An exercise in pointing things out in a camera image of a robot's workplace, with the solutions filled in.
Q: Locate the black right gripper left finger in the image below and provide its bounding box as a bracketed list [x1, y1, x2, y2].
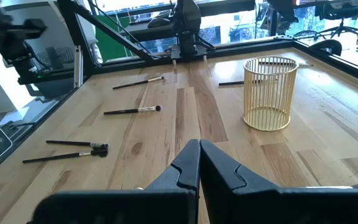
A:
[29, 139, 201, 224]

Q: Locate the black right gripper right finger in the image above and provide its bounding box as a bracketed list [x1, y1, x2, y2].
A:
[201, 139, 358, 224]

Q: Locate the black brush fuzzy black head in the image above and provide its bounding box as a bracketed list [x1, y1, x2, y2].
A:
[22, 149, 109, 164]

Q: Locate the brush silver ferrule round head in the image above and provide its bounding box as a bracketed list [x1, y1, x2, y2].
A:
[103, 105, 163, 116]

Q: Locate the thin brush light tip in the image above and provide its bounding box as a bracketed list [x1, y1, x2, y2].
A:
[112, 76, 165, 91]

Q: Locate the green panel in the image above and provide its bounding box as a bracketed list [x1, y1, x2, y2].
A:
[94, 14, 135, 62]

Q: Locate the black rounded object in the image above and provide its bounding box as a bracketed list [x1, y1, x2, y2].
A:
[308, 39, 343, 57]

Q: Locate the black office chair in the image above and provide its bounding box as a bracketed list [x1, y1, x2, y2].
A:
[314, 0, 358, 46]

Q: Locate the gold wire basket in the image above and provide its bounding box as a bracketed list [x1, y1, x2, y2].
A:
[242, 55, 300, 132]

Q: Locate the silver aluminium extrusion bracket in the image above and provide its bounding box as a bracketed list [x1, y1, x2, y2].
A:
[73, 45, 84, 89]

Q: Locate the black frame strut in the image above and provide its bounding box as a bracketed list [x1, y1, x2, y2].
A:
[56, 0, 163, 77]

